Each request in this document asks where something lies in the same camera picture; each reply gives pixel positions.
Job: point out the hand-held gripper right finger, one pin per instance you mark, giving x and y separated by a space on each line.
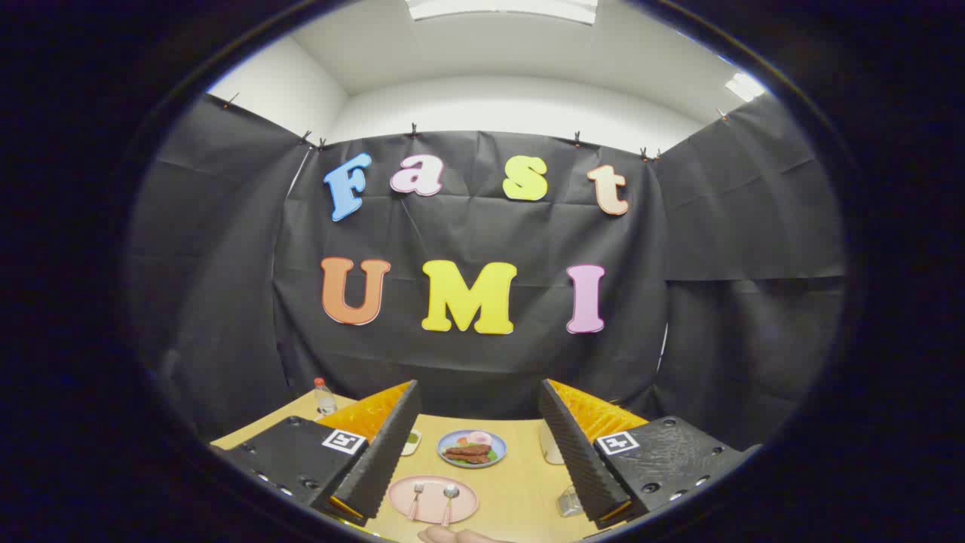
577 452

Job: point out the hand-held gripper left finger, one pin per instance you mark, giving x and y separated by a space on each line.
384 452

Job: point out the white toaster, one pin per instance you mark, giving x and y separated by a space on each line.
550 446

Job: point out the white divided condiment tray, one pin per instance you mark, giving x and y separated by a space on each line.
411 443

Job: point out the blue plate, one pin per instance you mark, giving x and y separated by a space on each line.
452 439

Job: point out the pink plate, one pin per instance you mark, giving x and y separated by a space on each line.
433 509

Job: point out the clear water bottle red cap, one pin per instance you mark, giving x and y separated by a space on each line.
325 398

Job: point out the brown meat strip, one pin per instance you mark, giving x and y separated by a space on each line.
467 449
469 458

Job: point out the pink ham slice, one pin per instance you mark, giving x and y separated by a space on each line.
480 437

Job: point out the row of black clips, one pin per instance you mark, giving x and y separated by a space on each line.
413 130

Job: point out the small ceiling light panel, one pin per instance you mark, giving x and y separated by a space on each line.
745 87

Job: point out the large ceiling light panel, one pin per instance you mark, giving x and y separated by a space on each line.
501 9

